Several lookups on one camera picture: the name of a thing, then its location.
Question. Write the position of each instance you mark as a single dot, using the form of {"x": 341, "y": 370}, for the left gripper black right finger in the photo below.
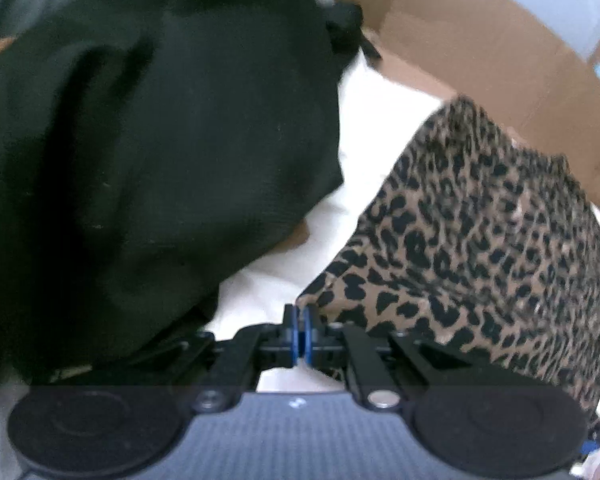
{"x": 323, "y": 346}

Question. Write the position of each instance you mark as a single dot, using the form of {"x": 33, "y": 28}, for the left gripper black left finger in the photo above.
{"x": 279, "y": 344}

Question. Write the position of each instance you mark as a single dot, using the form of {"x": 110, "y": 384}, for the leopard print garment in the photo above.
{"x": 482, "y": 246}

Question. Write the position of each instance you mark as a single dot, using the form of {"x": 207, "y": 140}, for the white patterned bed sheet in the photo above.
{"x": 299, "y": 235}

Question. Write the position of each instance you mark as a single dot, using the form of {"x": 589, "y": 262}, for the black garment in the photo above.
{"x": 149, "y": 149}

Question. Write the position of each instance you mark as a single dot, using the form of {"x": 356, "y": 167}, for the brown cardboard sheet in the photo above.
{"x": 503, "y": 58}

